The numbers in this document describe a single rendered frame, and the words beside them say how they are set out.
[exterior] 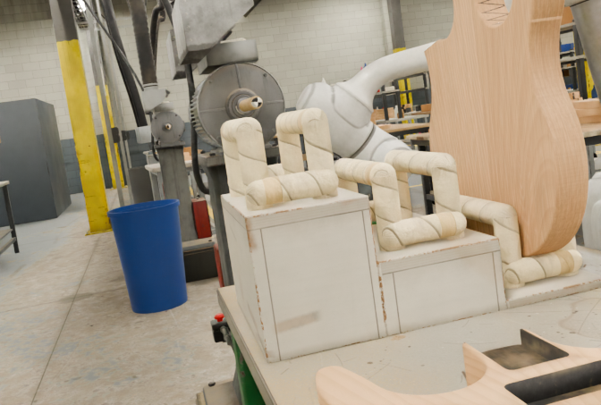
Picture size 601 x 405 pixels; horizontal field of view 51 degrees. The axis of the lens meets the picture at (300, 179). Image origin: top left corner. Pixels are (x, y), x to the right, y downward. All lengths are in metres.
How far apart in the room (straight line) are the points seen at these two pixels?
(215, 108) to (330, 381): 1.34
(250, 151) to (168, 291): 3.82
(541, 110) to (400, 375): 0.36
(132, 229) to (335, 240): 3.73
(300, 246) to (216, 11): 0.91
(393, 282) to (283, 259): 0.14
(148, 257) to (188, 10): 3.08
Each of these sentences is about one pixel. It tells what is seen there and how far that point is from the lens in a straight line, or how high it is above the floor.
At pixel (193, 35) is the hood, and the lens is 1.53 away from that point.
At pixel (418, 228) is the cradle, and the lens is 0.80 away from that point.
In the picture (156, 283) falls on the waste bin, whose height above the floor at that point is 0.20.
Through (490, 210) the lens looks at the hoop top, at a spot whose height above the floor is 1.04.
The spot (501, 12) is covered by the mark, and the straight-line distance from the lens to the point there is 0.93.
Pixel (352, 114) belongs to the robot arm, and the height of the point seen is 1.19.
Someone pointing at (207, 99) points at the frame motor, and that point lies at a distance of 1.81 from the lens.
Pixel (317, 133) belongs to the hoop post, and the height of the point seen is 1.18.
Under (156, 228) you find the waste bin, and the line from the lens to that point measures 4.42.
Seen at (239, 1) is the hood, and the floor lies 1.49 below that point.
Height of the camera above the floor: 1.21
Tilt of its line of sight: 6 degrees down
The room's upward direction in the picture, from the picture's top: 8 degrees counter-clockwise
